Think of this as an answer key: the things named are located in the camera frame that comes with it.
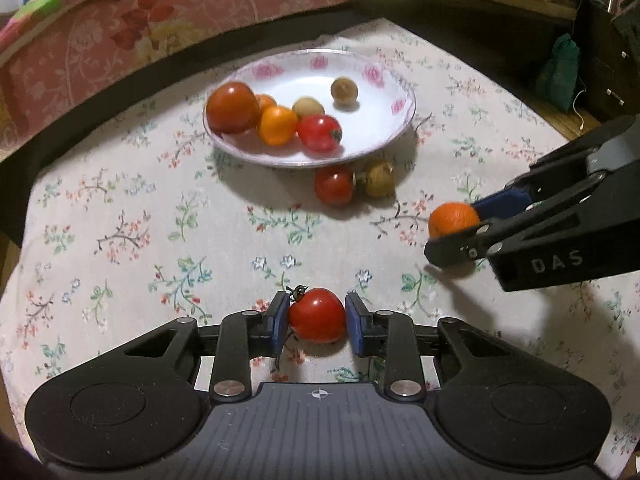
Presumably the small red tomato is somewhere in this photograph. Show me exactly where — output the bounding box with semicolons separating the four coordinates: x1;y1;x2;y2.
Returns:
288;285;346;344
314;165;355;207

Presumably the white floral porcelain plate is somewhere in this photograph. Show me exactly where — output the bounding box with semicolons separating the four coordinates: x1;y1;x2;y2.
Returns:
203;49;416;169

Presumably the orange tangerine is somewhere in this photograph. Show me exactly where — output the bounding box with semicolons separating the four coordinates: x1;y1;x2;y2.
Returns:
428;202;480;238
257;105;299;146

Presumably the small tangerine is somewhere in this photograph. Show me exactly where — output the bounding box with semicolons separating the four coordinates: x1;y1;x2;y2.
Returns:
256;93;277;113

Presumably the large dark red tomato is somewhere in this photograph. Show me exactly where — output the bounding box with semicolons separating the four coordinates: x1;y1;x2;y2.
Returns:
205;81;260;134

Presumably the green cloth bag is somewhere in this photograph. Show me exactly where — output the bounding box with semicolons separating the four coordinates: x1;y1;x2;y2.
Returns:
535;34;579;112

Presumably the brown longan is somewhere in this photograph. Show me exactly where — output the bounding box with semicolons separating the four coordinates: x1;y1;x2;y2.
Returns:
292;96;326;119
363;159;395;198
331;77;359;107

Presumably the floral white tablecloth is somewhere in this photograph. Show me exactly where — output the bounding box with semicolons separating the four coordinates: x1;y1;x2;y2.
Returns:
1;21;639;477

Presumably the oval red tomato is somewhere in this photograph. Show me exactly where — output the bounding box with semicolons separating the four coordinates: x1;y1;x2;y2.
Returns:
297;115;343;153

